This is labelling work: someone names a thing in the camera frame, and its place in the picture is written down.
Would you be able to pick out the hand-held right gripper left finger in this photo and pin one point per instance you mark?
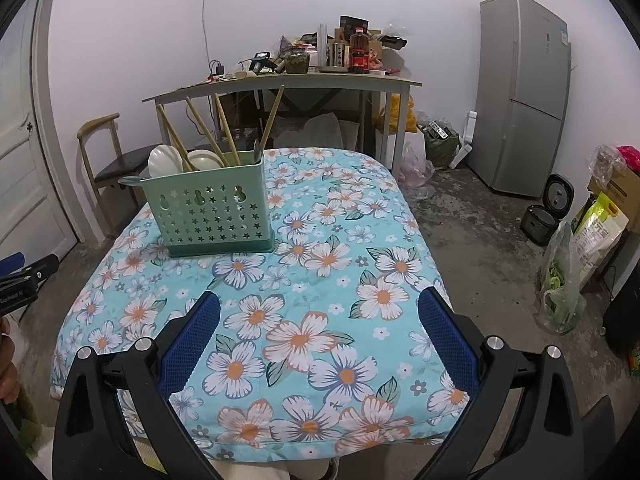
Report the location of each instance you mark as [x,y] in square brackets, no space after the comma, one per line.
[190,340]

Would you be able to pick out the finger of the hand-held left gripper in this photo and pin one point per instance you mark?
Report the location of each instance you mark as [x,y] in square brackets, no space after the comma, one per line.
[11,260]
[40,269]

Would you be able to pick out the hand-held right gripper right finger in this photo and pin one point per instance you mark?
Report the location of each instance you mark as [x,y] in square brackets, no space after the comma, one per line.
[447,340]

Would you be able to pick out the green perforated utensil holder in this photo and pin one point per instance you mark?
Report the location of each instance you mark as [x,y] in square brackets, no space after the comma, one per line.
[225,251]

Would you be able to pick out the bunch of wooden chopsticks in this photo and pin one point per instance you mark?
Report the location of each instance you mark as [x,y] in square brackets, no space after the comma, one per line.
[272,120]

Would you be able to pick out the person's left hand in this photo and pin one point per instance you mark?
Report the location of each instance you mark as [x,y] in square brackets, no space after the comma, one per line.
[7,370]

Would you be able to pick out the white panel door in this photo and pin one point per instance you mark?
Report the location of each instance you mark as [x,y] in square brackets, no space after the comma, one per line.
[25,160]

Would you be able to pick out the plastic bag of vegetables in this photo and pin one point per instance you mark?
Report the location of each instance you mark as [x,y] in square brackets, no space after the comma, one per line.
[560,290]

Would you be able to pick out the wooden chair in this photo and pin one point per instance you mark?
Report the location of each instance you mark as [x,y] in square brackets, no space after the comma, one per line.
[120,160]

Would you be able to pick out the floral teal blanket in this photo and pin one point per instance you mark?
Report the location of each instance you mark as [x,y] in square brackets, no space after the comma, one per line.
[310,270]

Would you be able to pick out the black rice cooker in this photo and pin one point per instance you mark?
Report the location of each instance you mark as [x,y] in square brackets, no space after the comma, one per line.
[540,222]

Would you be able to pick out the pale pink plastic bag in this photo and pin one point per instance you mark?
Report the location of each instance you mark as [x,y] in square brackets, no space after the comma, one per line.
[415,170]

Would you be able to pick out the yellow green rice bag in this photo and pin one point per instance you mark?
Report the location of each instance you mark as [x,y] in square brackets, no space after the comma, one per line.
[597,235]

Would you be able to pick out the white plastic board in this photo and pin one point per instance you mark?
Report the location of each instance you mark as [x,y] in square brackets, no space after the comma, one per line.
[470,125]

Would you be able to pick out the yellow plastic bag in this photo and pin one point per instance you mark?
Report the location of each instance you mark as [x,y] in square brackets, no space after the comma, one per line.
[405,115]

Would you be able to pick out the clear plastic bag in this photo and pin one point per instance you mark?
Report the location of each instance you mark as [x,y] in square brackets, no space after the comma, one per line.
[605,160]

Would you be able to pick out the cardboard box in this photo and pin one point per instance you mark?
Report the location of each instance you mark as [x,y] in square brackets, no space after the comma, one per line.
[627,180]

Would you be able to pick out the grey refrigerator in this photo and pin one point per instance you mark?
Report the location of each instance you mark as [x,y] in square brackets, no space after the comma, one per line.
[520,85]

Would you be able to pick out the black power adapter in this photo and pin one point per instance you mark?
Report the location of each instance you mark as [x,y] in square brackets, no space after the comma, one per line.
[216,67]

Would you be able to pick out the grey desk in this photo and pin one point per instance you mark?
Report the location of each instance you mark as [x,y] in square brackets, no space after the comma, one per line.
[300,80]

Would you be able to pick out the black hand tool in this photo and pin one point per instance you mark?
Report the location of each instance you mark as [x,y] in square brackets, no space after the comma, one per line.
[262,62]

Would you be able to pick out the glass jar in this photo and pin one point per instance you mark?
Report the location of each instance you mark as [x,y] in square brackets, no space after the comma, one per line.
[297,62]

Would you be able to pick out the red label oil bottle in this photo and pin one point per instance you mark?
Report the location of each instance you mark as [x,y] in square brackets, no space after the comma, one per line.
[359,52]

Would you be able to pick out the white striped cup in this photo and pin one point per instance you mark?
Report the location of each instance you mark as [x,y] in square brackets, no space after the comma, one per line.
[337,54]

